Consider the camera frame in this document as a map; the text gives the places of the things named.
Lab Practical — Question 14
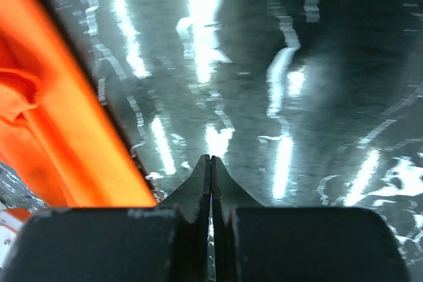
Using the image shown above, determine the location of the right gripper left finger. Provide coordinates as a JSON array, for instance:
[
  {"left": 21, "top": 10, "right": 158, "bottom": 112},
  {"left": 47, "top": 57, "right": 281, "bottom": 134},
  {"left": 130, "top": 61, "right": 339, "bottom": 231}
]
[{"left": 3, "top": 155, "right": 211, "bottom": 281}]

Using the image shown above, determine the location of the orange t-shirt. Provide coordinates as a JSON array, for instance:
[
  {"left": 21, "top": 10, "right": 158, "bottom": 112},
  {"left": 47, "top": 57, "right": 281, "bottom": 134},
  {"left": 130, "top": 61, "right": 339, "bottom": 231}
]
[{"left": 1, "top": 0, "right": 157, "bottom": 207}]

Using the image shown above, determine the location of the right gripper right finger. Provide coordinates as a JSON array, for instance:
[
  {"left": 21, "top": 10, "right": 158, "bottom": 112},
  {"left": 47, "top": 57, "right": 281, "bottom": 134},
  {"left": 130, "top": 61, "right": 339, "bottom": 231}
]
[{"left": 211, "top": 157, "right": 410, "bottom": 281}]

